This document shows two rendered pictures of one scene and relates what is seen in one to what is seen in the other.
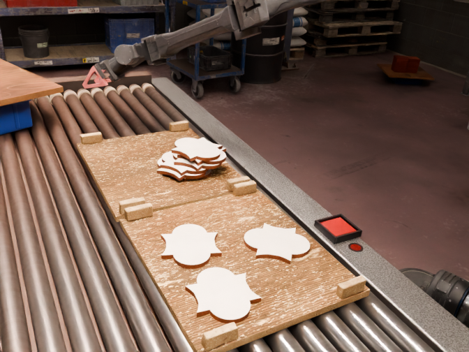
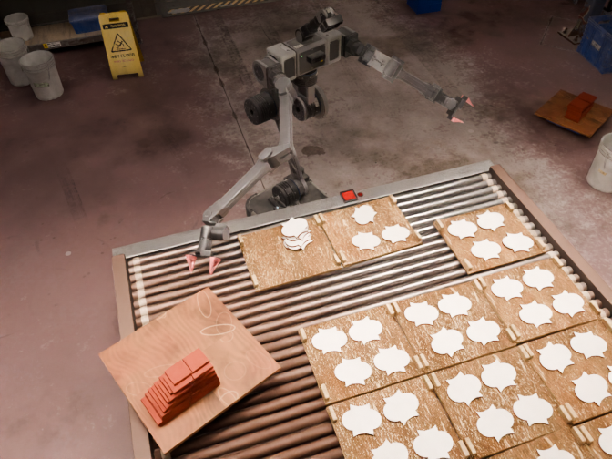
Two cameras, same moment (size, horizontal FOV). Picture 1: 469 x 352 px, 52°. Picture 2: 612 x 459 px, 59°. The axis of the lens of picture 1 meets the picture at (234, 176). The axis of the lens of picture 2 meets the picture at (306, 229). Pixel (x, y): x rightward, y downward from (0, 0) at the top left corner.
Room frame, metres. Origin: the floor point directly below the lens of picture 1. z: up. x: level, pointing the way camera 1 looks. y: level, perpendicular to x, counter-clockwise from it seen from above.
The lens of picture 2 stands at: (0.73, 1.86, 2.88)
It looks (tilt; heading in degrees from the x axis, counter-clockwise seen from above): 47 degrees down; 281
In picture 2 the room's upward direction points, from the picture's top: 1 degrees counter-clockwise
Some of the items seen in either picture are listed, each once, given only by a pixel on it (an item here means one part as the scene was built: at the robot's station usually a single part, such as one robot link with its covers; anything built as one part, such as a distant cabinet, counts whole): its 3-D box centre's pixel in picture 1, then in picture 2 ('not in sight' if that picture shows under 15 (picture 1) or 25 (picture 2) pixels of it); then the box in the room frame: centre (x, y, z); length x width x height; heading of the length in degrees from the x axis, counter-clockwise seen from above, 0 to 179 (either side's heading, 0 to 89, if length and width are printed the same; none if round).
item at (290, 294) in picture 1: (234, 254); (368, 229); (0.78, -0.01, 0.93); 0.41 x 0.35 x 0.02; 31
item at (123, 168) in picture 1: (159, 166); (288, 252); (1.14, 0.20, 0.93); 0.41 x 0.35 x 0.02; 29
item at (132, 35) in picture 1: (129, 31); not in sight; (5.50, 1.29, 0.32); 0.50 x 0.41 x 0.37; 115
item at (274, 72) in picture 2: not in sight; (278, 79); (1.31, -0.45, 1.45); 0.09 x 0.08 x 0.12; 49
